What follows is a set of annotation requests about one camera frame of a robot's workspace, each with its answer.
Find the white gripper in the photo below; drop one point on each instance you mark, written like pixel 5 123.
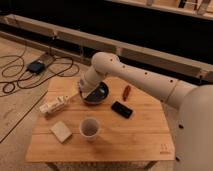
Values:
pixel 89 81

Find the black rectangular eraser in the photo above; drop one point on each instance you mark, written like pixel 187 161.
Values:
pixel 122 109

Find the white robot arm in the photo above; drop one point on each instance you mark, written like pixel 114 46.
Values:
pixel 194 137

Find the dark blue bowl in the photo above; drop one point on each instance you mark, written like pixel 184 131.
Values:
pixel 98 95

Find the red pen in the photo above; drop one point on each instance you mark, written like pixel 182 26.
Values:
pixel 126 92

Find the white lying bottle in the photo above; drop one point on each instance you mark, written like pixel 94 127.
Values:
pixel 51 107

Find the clear plastic cup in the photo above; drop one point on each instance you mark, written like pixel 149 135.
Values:
pixel 89 128

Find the black power adapter box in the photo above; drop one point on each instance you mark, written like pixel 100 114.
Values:
pixel 36 67

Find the beige sponge block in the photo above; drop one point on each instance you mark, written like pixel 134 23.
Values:
pixel 61 131

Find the wooden table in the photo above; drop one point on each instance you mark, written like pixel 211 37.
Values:
pixel 145 136

